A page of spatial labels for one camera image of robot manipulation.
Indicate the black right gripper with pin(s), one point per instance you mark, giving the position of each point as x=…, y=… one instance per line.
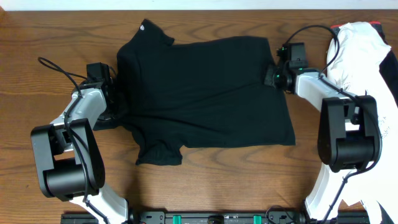
x=268, y=79

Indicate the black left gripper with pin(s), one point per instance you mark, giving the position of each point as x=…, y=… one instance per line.
x=112, y=101

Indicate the black t-shirt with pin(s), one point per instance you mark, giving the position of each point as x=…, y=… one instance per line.
x=204, y=94

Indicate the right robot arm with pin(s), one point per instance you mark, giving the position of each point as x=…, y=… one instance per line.
x=349, y=140

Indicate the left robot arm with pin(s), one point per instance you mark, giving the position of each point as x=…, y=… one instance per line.
x=68, y=161

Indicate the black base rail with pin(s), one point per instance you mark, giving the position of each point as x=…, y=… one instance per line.
x=271, y=216

